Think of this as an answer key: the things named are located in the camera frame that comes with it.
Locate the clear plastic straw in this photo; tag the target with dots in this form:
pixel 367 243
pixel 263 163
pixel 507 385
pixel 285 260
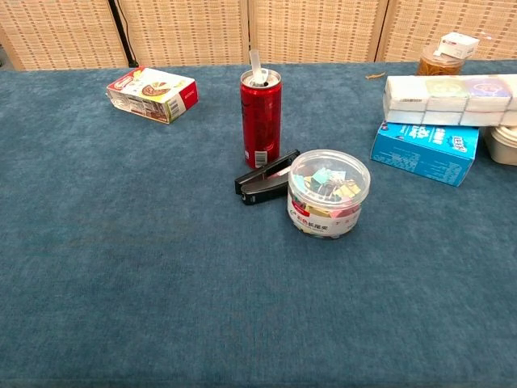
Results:
pixel 256 64

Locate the bamboo screen panel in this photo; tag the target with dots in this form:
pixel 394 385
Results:
pixel 497 20
pixel 182 32
pixel 315 30

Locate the amber jar of rubber bands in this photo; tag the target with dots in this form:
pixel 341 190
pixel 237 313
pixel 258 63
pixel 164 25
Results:
pixel 436 66

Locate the wrapped tissue multipack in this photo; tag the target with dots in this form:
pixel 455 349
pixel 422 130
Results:
pixel 444 101

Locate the beige lidded food container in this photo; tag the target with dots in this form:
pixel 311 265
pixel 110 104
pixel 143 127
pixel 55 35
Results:
pixel 503 145

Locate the round silver tin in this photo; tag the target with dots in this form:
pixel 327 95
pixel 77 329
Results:
pixel 327 194

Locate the blue cardboard box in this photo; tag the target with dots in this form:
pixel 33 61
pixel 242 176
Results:
pixel 424 153

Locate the black stapler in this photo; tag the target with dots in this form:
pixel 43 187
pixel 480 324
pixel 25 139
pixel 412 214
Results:
pixel 262 184

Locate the red soda can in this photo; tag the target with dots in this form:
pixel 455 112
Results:
pixel 260 125

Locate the black tripod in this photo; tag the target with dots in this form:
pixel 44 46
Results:
pixel 121 36

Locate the red white food box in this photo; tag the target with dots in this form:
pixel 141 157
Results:
pixel 153 95

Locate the blue table cloth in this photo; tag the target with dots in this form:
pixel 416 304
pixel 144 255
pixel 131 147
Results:
pixel 161 262

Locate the small white box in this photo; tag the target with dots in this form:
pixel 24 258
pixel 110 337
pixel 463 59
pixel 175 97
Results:
pixel 458 45

